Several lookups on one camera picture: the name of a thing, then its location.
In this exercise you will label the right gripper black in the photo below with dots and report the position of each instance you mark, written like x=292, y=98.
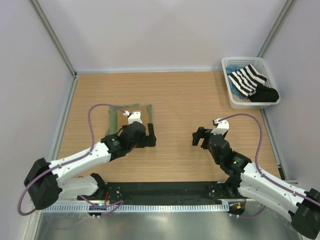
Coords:
x=201, y=133

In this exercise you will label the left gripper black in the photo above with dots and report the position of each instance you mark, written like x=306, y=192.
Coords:
x=148, y=140

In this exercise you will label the tan tank top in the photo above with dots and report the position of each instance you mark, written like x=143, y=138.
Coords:
x=146, y=115

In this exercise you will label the green tank top blue trim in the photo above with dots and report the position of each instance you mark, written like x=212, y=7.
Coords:
x=112, y=119

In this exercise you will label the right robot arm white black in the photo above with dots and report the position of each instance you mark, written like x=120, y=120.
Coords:
x=300, y=207

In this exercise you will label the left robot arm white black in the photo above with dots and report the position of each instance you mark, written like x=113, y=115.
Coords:
x=48, y=182

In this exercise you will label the black white striped tank top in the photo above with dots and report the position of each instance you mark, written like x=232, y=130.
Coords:
x=250, y=78

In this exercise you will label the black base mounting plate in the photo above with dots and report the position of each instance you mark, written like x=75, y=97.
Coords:
x=166, y=193

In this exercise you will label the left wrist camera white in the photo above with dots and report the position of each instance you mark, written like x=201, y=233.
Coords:
x=135, y=116

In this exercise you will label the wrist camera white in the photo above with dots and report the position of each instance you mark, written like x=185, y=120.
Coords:
x=221, y=127
x=135, y=116

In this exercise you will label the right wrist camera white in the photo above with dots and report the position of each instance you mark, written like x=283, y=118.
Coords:
x=221, y=127

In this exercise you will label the white slotted cable duct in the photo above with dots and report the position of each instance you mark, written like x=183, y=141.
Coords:
x=86, y=208

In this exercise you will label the right aluminium corner post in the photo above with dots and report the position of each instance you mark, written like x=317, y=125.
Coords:
x=279, y=21

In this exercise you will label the aluminium corner post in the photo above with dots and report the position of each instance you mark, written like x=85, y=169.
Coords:
x=279, y=21
x=52, y=35

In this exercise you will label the left aluminium corner post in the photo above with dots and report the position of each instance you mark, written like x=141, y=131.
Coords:
x=52, y=35

